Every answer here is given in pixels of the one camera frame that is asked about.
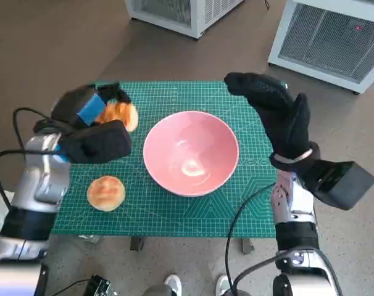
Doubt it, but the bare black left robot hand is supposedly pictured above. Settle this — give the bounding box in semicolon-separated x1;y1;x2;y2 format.
51;81;133;127

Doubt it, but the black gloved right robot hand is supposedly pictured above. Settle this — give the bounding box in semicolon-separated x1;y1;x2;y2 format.
223;72;312;160

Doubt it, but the oblong striped toy bread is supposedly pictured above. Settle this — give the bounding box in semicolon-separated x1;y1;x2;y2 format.
96;101;139;133

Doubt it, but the round toy bread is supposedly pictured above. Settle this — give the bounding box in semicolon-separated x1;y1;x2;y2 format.
86;175;126;213

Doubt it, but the pink bowl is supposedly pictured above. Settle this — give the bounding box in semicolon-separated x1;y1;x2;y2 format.
143;111;240;198

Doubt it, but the white mesh cabinet with red light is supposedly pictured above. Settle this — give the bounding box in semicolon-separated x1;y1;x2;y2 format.
267;0;374;96

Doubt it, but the green cutting mat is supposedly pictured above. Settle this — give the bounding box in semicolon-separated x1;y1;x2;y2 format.
51;80;288;238

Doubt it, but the white shoe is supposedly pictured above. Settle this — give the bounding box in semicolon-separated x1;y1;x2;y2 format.
216;274;234;296
164;274;182;296

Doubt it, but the black electronics box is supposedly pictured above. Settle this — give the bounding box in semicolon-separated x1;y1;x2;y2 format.
87;274;111;296

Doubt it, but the grey rounded leg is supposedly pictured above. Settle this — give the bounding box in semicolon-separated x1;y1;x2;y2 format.
143;284;175;296

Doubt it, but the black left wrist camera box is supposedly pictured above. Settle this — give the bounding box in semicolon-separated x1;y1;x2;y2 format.
59;120;133;164

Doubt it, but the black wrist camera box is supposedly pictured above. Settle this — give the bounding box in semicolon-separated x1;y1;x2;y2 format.
304;160;374;212
59;120;133;164

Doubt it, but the black left wrist cable loop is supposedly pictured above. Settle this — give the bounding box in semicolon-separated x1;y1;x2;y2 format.
13;107;75;136

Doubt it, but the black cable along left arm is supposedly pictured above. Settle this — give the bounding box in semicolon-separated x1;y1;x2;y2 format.
0;149;32;212

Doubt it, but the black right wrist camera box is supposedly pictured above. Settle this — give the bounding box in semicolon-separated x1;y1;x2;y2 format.
304;160;374;212

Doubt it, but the silver table bracket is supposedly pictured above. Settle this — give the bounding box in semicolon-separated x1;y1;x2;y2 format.
78;234;101;245

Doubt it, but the long black robot cable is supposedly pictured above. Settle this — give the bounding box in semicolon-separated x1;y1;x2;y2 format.
225;182;277;296

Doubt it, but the black cable over right arm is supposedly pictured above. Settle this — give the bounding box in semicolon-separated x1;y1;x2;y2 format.
235;250;344;296

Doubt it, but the black cable on floor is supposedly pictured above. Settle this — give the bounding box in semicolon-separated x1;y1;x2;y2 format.
57;278;94;293

